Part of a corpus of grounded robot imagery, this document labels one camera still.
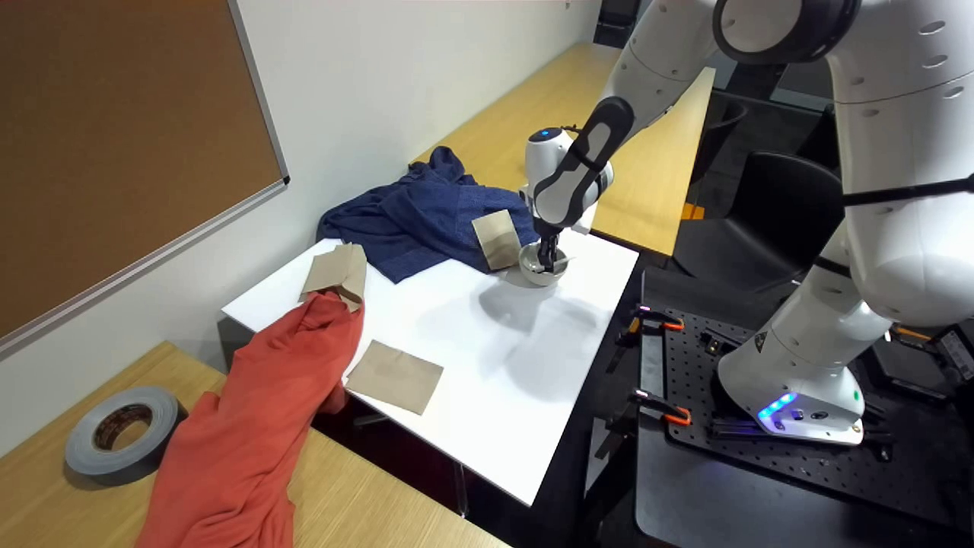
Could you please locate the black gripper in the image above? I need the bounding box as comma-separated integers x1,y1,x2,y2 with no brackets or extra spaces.
528,98,633,273

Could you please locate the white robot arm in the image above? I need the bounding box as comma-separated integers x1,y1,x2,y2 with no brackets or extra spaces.
528,0,974,444

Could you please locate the navy blue cloth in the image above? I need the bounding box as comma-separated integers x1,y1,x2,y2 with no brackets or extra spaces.
315,148,536,285

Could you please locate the black office chair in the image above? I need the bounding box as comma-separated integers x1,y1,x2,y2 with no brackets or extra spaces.
677,154,843,292

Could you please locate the small flat brown paper bag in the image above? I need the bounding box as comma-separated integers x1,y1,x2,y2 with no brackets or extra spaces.
346,341,440,416

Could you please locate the brown paper bag under cloth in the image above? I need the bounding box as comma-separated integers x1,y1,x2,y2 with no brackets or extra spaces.
300,245,364,310

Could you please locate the red orange cloth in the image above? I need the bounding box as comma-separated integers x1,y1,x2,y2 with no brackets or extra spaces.
136,292,364,548

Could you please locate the framed cork board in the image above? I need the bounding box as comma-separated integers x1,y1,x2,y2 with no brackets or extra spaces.
0,0,290,356

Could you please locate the grey tape roll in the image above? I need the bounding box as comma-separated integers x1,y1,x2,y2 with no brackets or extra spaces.
65,388,186,485

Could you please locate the orange handled clamp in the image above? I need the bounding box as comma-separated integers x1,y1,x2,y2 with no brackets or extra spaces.
633,389,694,430
617,306,684,341

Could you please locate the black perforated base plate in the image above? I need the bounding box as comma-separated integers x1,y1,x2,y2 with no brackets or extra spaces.
664,307,974,533

